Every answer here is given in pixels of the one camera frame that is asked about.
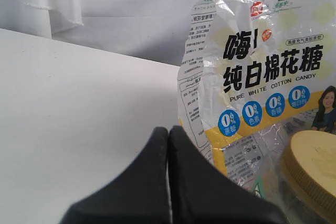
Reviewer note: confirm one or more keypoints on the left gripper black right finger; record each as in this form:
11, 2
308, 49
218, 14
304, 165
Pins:
202, 194

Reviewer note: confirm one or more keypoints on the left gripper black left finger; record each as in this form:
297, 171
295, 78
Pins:
137, 195

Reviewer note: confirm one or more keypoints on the white cotton candy bag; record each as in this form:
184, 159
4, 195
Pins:
254, 72

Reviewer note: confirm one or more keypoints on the yellow-lidded clear plastic jar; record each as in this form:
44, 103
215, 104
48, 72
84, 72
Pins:
308, 165

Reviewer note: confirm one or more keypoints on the white backdrop cloth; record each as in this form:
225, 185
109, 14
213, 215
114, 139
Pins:
40, 17

